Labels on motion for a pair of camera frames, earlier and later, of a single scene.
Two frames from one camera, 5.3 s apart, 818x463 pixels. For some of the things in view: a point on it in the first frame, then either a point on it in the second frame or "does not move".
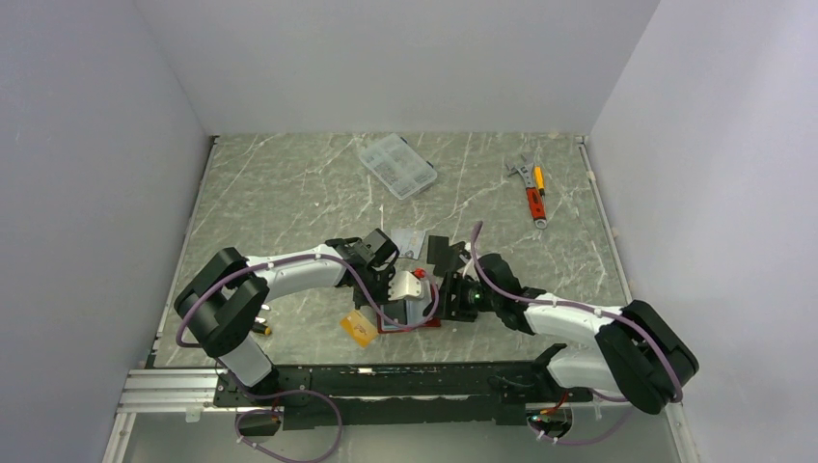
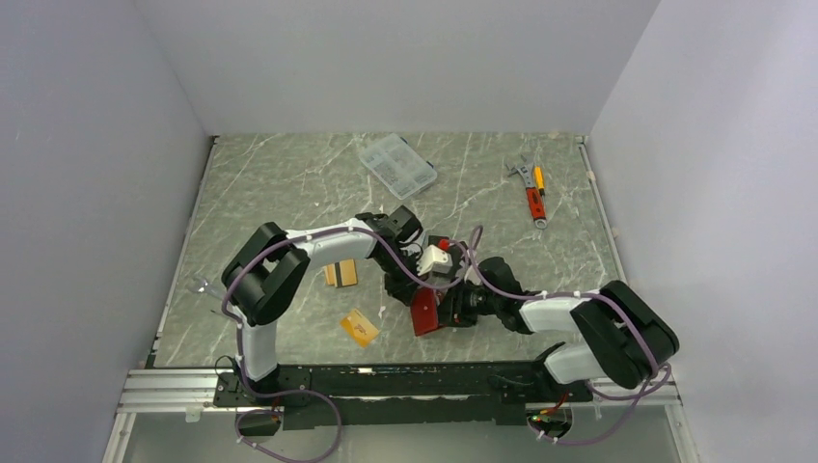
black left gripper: [384, 295] -> [401, 289]
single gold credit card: [359, 327] does not move
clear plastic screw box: [403, 170] does not move
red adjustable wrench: [525, 169] does not move
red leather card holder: [429, 322] -> [424, 311]
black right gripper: [453, 284] does not move
